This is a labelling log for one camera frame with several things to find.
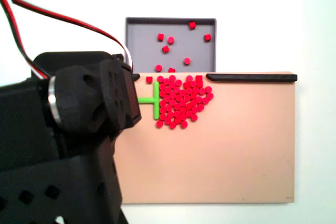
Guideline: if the grey shallow tray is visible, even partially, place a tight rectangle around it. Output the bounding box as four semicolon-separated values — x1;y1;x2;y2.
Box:
124;17;218;74

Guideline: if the pile of red granules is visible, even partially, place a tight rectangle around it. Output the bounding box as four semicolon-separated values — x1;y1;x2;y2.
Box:
156;74;214;130

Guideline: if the green T-shaped pusher tool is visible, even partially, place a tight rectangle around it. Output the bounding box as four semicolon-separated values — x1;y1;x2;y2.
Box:
136;81;160;121

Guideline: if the beige rectangular board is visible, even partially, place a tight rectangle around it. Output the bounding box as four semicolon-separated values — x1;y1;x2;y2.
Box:
112;71;298;205

